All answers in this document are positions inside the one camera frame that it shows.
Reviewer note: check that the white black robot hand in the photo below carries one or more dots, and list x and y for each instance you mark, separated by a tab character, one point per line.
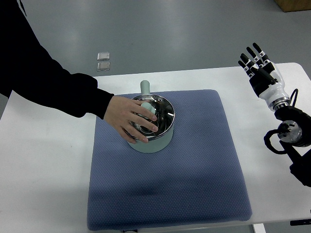
264	78

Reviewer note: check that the person's bare hand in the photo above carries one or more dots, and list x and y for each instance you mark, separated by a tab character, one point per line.
121	112

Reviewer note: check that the glass lid with green knob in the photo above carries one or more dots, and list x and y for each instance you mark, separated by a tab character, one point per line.
164	112

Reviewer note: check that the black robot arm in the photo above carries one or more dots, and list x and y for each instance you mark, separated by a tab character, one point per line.
294	131

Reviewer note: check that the black sleeved forearm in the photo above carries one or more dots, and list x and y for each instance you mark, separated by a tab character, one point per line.
27	69

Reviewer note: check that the mint green electric pot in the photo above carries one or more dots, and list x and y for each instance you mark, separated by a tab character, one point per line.
153	145

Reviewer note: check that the lower silver floor plate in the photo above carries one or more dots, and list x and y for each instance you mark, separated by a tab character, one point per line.
103	66

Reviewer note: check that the silver floor plate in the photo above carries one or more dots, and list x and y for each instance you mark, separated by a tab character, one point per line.
102	56
103	66

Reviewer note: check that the upper silver floor plate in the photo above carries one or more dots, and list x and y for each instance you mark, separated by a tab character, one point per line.
102	56

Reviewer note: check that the cardboard box corner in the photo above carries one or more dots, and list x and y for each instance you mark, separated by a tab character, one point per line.
293	5

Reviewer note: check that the blue textured cushion mat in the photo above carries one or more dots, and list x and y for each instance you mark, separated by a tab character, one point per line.
197	178

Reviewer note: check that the black table control panel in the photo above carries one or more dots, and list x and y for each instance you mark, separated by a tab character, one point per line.
300	222

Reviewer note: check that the white table leg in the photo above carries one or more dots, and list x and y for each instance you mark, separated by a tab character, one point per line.
259	228

